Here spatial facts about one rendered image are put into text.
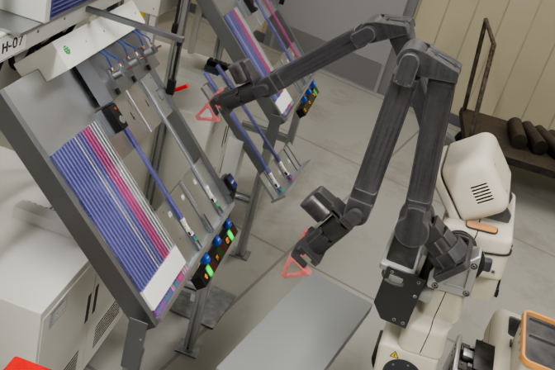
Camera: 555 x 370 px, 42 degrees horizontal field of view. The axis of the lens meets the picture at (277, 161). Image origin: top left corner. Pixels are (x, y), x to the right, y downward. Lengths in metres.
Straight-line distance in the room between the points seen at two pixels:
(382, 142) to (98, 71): 0.86
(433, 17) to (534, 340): 3.84
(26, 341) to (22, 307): 0.12
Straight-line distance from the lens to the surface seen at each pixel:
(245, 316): 3.19
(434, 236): 1.67
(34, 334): 2.19
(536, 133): 4.94
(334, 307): 2.41
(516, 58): 5.56
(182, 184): 2.32
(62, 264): 2.30
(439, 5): 5.62
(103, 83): 2.08
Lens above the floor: 2.05
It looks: 28 degrees down
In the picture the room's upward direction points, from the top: 16 degrees clockwise
